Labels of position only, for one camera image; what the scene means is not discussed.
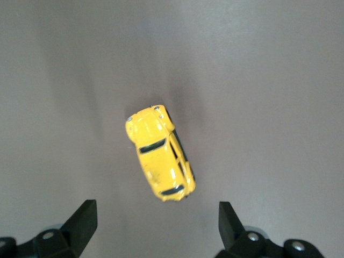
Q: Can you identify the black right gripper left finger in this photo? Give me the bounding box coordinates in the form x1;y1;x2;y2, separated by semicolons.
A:
0;199;98;258

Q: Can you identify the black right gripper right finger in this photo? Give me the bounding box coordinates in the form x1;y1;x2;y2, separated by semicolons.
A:
217;201;327;258

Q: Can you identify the yellow beetle toy car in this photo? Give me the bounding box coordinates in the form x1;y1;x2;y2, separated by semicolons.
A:
125;104;197;203

